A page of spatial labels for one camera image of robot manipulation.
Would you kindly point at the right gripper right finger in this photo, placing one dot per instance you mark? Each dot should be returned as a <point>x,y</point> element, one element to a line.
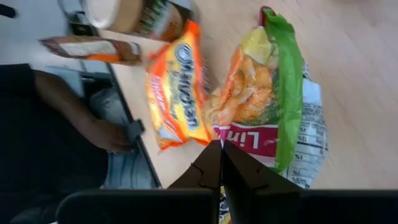
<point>245,177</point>

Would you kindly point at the green pink chips bag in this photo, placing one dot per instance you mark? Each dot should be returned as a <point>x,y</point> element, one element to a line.
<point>264,93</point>

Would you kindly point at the orange Maruchan ramen packet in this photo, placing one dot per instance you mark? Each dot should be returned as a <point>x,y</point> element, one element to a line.
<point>177,93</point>

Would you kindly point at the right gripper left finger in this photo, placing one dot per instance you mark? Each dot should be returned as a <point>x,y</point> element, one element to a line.
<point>208,174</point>

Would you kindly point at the person's hand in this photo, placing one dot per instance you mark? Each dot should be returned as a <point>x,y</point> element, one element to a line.
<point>109,137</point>

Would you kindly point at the tan lidded food jar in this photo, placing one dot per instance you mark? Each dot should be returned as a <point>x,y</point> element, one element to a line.
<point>124,15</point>

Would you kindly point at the brown snack bar wrapper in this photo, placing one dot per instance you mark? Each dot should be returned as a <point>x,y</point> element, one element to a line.
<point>93,48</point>

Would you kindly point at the person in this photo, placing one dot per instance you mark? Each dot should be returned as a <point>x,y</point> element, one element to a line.
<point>31,140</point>

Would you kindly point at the black table edge clamp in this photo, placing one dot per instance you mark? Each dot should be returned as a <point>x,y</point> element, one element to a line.
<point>135,130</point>

